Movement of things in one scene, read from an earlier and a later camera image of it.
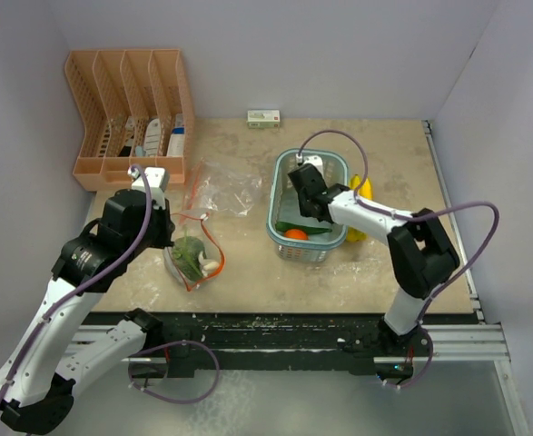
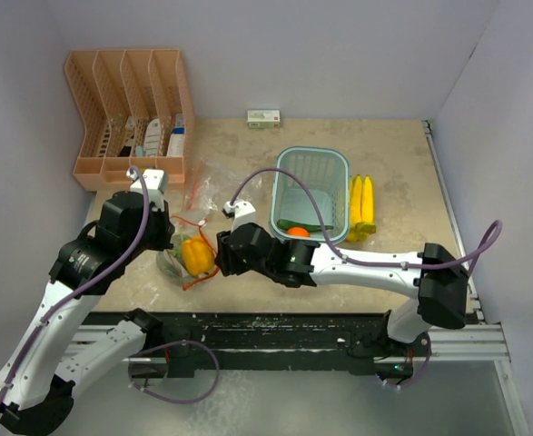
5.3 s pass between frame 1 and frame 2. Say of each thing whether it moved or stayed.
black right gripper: moved
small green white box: stayed
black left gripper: stayed
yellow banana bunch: stayed
